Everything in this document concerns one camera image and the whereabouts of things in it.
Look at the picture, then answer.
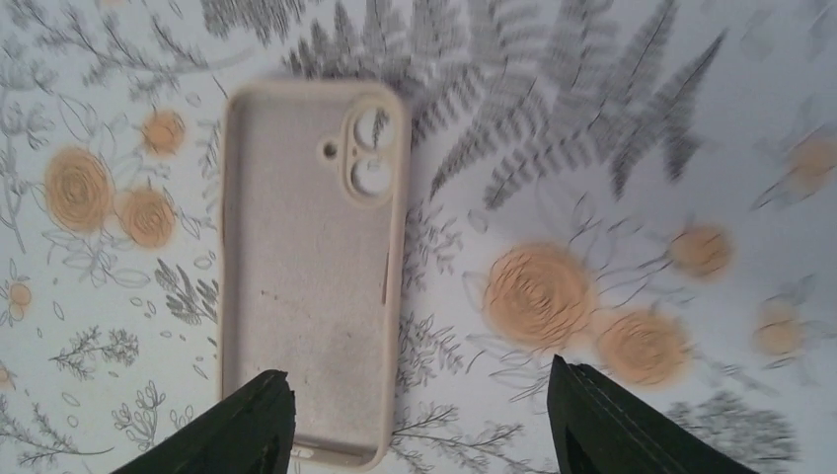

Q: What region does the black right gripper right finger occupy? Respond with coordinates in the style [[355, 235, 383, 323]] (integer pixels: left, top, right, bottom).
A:
[[547, 355, 752, 474]]

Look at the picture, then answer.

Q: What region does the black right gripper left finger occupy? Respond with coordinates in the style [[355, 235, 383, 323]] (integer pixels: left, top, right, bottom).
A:
[[116, 369, 296, 474]]

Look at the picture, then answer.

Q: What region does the cream phone case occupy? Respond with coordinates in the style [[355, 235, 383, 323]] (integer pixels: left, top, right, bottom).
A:
[[218, 80, 411, 472]]

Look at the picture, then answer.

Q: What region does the floral patterned table mat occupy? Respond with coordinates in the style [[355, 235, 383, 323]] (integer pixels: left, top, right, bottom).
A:
[[1, 1, 836, 473]]

